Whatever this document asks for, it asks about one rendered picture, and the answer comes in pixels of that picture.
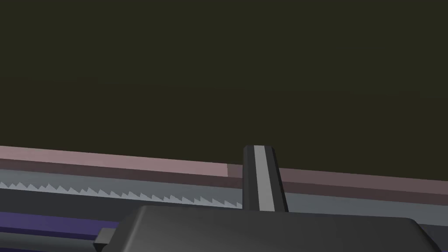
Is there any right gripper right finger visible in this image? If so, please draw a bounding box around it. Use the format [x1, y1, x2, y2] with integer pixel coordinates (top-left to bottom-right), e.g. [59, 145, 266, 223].
[259, 144, 290, 213]

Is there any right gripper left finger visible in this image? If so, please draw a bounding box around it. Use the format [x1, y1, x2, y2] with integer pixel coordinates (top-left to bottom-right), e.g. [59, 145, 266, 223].
[242, 144, 268, 212]

